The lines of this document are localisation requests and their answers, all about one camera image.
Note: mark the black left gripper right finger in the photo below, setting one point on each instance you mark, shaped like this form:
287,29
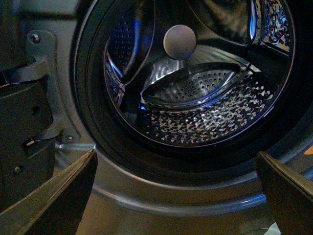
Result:
289,195

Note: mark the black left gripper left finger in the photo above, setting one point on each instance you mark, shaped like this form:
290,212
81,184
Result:
57,206

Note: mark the grey front-load washing machine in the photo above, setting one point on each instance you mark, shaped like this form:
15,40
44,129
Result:
123,202

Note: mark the orange warning sticker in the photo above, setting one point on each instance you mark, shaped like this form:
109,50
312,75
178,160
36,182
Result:
309,151

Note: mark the dark open washer door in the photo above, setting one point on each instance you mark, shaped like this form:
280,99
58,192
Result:
25,163

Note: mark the black rubber door gasket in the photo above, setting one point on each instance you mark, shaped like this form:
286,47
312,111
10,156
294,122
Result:
132,151

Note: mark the stainless steel washer drum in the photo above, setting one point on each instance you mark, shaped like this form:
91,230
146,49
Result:
239,70

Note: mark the grey metal door hinge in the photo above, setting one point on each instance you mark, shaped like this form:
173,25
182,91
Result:
41,48

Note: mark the round grey drum hub cap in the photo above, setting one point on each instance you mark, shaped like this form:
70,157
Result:
180,42

